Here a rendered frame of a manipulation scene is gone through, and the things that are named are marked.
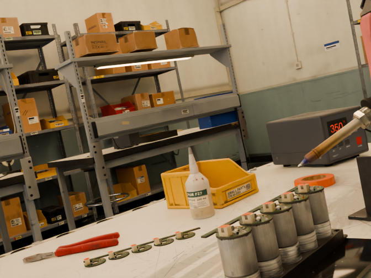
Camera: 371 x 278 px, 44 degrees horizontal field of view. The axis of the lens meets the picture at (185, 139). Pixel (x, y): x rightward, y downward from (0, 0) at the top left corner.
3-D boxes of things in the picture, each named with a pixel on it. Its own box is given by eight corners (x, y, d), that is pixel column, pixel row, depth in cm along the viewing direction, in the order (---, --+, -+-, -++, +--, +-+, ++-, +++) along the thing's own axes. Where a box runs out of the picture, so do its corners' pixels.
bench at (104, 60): (68, 261, 338) (22, 57, 329) (206, 207, 426) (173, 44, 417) (117, 275, 283) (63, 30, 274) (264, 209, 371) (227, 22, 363)
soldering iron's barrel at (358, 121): (314, 169, 36) (380, 121, 36) (303, 153, 36) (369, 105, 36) (309, 167, 38) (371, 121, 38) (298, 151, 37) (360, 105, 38)
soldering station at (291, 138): (371, 154, 87) (362, 104, 87) (330, 168, 82) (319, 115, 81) (312, 155, 101) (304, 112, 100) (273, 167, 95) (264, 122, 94)
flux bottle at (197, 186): (187, 218, 65) (173, 150, 65) (205, 212, 67) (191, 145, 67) (201, 220, 63) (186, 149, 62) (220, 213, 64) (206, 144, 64)
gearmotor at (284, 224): (309, 265, 36) (296, 202, 36) (293, 277, 34) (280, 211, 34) (282, 263, 38) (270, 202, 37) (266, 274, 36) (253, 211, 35)
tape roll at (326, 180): (314, 180, 74) (313, 172, 74) (343, 181, 69) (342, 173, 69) (287, 189, 71) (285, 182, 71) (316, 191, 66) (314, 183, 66)
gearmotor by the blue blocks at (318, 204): (339, 241, 40) (328, 183, 40) (327, 251, 38) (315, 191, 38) (313, 240, 42) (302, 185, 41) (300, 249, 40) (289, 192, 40)
